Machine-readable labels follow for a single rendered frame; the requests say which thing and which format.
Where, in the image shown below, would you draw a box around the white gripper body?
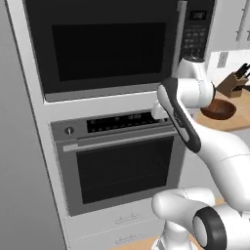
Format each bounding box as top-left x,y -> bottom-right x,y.
150,100 -> 170,120

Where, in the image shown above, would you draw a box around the brown bowl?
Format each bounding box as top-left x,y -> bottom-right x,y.
199,99 -> 237,121

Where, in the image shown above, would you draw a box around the grey fridge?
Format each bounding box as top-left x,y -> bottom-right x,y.
0,0 -> 67,250

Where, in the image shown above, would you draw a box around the wooden knife block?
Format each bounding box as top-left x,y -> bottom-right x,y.
216,71 -> 246,99

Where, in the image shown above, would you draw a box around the steel built-in oven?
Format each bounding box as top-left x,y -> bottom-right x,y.
50,109 -> 188,218

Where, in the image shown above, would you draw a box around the steel oven door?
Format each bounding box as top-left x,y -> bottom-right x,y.
54,130 -> 188,218

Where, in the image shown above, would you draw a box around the black microwave oven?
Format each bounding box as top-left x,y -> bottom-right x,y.
23,0 -> 217,104

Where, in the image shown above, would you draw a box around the black microwave door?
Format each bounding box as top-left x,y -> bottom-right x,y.
23,0 -> 182,96

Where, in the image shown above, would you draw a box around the white drawer front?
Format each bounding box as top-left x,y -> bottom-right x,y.
68,224 -> 168,250
63,197 -> 164,236

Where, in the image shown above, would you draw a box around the silver oven door handle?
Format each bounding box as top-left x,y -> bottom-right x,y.
62,129 -> 179,153

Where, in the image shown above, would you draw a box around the silver microwave door handle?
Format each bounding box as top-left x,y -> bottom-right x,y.
173,0 -> 188,71

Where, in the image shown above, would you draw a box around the grey wall outlet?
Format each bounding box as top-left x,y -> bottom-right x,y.
217,51 -> 229,69

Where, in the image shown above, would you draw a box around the white appliance cabinet frame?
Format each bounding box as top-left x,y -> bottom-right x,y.
6,0 -> 196,250

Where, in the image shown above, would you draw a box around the silver drawer handle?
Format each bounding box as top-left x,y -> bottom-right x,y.
114,233 -> 143,246
113,212 -> 142,225

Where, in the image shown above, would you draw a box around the white wall cupboards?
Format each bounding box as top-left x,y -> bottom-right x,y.
208,0 -> 250,52

